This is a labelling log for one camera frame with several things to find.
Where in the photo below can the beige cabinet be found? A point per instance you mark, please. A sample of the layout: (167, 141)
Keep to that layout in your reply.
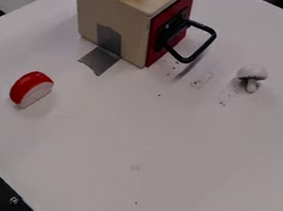
(114, 8)

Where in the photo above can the red and white toy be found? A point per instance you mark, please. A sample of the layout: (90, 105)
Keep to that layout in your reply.
(29, 88)

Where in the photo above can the white toy mushroom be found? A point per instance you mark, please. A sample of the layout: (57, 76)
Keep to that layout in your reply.
(252, 74)

